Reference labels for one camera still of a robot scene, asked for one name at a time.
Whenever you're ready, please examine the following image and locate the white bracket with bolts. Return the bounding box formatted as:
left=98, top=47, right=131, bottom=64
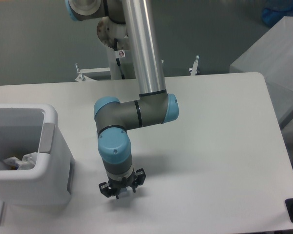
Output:
left=75, top=63, right=111, bottom=82

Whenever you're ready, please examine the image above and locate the white trash can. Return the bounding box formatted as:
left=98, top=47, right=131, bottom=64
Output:
left=0, top=104, right=75, bottom=205

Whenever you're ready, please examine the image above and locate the clear crushed plastic bottle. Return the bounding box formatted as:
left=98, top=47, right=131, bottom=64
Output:
left=118, top=187, right=133, bottom=197

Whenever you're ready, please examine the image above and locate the blue plastic bag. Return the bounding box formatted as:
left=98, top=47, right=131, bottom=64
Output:
left=261, top=0, right=293, bottom=28

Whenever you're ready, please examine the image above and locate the grey covered box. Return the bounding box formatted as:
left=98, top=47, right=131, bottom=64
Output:
left=230, top=17, right=293, bottom=128

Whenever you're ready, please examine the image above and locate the metal clamp bolt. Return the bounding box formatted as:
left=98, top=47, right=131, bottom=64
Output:
left=188, top=55, right=200, bottom=76

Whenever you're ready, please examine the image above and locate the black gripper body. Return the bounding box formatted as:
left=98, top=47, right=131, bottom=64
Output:
left=108, top=174, right=135, bottom=194

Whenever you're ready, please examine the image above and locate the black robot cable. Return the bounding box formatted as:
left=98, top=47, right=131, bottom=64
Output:
left=113, top=38, right=126, bottom=79

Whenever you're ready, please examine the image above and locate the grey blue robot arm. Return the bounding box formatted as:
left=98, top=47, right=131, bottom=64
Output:
left=65, top=0, right=179, bottom=197

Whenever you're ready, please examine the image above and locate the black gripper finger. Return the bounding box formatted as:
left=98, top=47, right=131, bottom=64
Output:
left=99, top=182, right=119, bottom=199
left=131, top=168, right=146, bottom=193

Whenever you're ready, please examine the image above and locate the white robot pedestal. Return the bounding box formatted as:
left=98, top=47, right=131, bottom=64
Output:
left=97, top=17, right=135, bottom=80

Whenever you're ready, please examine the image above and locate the white wrapper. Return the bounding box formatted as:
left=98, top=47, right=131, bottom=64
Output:
left=3, top=152, right=38, bottom=170

